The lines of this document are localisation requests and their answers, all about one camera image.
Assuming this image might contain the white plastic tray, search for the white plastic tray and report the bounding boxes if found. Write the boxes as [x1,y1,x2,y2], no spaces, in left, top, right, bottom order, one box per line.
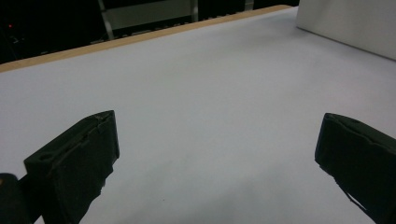
[295,0,396,62]

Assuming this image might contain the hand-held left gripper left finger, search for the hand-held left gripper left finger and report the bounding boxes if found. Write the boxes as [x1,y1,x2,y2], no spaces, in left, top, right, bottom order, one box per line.
[23,110,120,224]

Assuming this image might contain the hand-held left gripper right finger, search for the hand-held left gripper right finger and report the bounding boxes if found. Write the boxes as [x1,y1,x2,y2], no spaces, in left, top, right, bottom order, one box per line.
[314,112,396,224]

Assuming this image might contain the white metal stand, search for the white metal stand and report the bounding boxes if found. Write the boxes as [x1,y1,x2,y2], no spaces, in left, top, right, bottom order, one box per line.
[97,0,200,40]

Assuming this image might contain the wooden table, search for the wooden table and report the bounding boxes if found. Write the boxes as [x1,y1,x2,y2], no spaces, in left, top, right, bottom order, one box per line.
[0,4,293,74]

